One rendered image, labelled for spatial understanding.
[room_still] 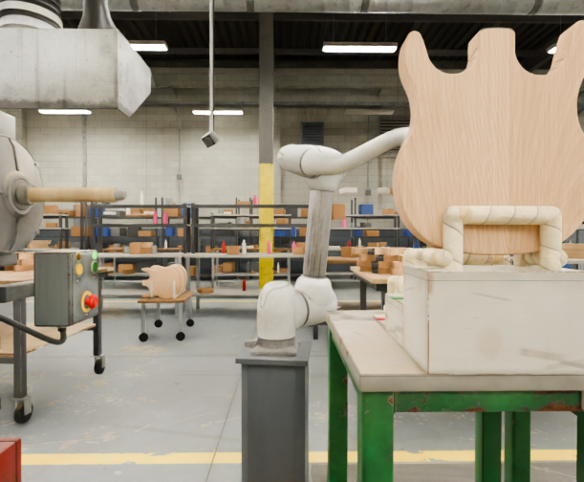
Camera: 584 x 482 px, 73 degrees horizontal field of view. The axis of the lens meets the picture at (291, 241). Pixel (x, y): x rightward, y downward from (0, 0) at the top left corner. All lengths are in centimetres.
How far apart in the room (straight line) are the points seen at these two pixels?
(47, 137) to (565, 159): 1377
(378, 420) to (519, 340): 27
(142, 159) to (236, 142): 282
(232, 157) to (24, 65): 1140
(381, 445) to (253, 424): 95
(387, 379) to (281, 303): 91
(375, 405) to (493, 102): 57
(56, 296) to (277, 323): 77
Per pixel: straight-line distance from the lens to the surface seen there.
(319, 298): 169
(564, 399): 87
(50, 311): 124
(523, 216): 77
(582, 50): 93
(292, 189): 1195
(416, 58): 80
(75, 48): 87
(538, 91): 86
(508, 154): 81
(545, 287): 78
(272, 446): 169
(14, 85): 90
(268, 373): 158
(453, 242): 72
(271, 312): 157
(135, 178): 1280
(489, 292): 74
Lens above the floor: 116
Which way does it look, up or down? 1 degrees down
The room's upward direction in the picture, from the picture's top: straight up
